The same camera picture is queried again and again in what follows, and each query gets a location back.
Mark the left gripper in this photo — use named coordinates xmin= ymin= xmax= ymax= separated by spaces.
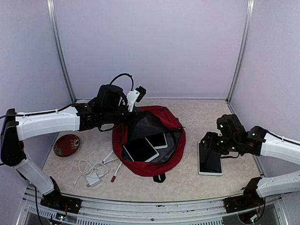
xmin=102 ymin=101 xmax=146 ymax=129

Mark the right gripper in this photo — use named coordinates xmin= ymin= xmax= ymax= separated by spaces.
xmin=201 ymin=131 xmax=240 ymax=155

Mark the red backpack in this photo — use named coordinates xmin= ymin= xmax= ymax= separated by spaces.
xmin=112 ymin=105 xmax=186 ymax=183

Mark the white tablet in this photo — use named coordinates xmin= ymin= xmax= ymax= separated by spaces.
xmin=198 ymin=142 xmax=223 ymax=176
xmin=122 ymin=138 xmax=159 ymax=162

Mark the white charger with cable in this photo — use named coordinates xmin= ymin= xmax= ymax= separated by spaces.
xmin=73 ymin=159 xmax=108 ymax=188

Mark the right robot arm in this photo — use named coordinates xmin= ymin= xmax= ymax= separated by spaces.
xmin=200 ymin=114 xmax=300 ymax=208

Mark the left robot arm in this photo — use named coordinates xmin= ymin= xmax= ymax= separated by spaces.
xmin=0 ymin=84 xmax=146 ymax=209

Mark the white marker black cap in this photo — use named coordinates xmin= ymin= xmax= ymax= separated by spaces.
xmin=102 ymin=150 xmax=119 ymax=165

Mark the white marker dark-red cap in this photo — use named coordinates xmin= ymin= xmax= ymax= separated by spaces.
xmin=111 ymin=162 xmax=123 ymax=183

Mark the red patterned dish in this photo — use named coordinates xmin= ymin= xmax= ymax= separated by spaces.
xmin=53 ymin=134 xmax=81 ymax=158

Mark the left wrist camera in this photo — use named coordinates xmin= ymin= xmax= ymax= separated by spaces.
xmin=126 ymin=86 xmax=146 ymax=112

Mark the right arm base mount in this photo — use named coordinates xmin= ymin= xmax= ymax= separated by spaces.
xmin=223 ymin=195 xmax=265 ymax=213

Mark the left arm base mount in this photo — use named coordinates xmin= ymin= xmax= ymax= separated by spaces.
xmin=40 ymin=195 xmax=82 ymax=214

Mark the front aluminium rail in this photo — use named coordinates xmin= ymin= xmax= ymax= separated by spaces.
xmin=13 ymin=186 xmax=292 ymax=225

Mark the left aluminium frame post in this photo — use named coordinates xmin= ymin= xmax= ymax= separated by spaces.
xmin=47 ymin=0 xmax=76 ymax=103

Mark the aluminium frame post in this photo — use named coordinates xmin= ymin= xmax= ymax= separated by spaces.
xmin=47 ymin=0 xmax=76 ymax=103
xmin=226 ymin=0 xmax=255 ymax=105

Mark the right aluminium frame post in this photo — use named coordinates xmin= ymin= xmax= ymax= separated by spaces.
xmin=226 ymin=0 xmax=255 ymax=105

